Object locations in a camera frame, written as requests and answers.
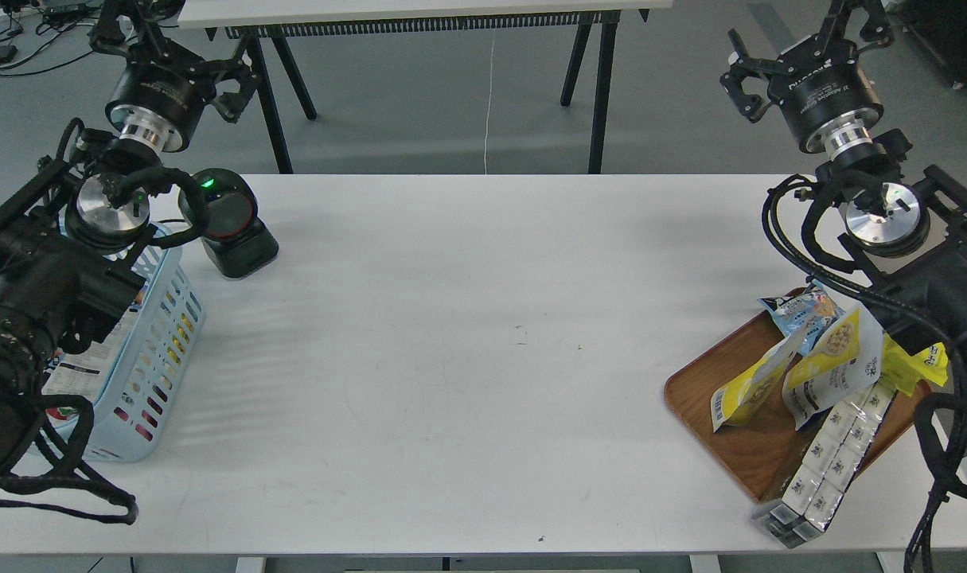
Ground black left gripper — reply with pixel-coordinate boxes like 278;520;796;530
89;1;262;153

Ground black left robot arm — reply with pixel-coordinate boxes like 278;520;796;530
0;1;279;524

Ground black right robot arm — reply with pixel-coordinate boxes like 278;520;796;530
720;1;967;572

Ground white hanging cable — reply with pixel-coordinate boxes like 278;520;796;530
483;30;497;175

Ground yellow white snack pouch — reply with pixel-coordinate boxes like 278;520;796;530
782;303;884;431
710;335;803;432

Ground black barcode scanner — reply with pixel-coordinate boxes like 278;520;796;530
193;168;279;279

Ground black floor cables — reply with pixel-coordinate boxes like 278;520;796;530
0;0;106;79

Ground blue snack bag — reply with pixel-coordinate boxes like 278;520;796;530
758;282;844;356

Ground white background table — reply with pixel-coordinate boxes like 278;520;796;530
177;1;673;174

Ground clear pack of white boxes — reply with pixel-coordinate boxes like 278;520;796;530
751;382;898;548

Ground yellow cartoon snack bag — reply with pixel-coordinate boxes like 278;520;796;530
879;333;949;396

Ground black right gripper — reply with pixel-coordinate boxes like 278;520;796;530
720;1;893;154

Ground light blue plastic basket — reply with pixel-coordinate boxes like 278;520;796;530
85;247;206;463

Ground white label snack bag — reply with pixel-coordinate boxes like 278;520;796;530
42;292;144;402

